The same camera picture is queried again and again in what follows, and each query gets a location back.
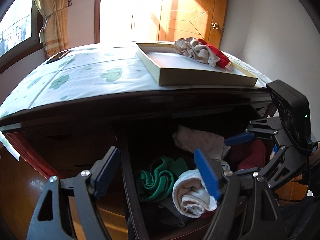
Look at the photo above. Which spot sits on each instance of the beige underwear bundle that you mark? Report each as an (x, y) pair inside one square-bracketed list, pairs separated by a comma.
[(192, 48)]

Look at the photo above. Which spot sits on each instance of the small red cloth in drawer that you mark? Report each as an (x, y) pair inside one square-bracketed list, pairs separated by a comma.
[(249, 155)]

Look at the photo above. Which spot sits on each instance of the black phone on dresser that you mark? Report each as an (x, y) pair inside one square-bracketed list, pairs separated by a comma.
[(58, 56)]

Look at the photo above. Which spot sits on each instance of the pink beige cloth in drawer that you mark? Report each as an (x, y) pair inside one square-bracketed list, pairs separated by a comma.
[(210, 143)]

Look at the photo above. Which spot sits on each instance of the cream white underwear roll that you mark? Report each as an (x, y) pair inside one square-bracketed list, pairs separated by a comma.
[(190, 195)]

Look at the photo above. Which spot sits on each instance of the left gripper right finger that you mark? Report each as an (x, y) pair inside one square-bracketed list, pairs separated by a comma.
[(210, 171)]

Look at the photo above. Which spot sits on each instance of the dark wooden drawer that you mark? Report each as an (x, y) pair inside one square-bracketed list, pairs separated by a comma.
[(244, 206)]

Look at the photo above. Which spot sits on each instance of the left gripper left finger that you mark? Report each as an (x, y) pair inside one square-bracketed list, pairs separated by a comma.
[(103, 171)]

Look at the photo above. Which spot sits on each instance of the wooden door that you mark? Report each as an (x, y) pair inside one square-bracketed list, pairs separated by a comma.
[(192, 18)]

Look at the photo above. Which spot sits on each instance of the red fleece underwear roll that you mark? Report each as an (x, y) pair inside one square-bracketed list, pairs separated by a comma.
[(223, 59)]

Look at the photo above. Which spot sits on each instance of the window with dark frame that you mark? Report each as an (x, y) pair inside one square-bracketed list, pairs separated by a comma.
[(21, 22)]

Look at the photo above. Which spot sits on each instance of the shallow cardboard box tray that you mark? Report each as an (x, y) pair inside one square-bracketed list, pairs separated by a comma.
[(169, 68)]

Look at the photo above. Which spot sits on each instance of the brass door knob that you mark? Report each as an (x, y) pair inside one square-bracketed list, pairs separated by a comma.
[(215, 26)]

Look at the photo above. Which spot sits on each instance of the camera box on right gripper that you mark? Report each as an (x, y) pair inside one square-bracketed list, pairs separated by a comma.
[(294, 112)]

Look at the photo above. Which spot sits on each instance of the green underwear bundle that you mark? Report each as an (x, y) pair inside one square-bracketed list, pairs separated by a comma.
[(157, 183)]

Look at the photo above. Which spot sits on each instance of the beige striped curtain right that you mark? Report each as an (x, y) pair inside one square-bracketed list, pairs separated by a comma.
[(53, 34)]

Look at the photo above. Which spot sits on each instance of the floral white table cover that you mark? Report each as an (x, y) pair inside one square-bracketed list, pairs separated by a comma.
[(96, 71)]

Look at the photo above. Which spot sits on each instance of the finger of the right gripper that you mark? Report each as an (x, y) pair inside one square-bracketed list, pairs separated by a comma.
[(239, 139), (275, 149)]

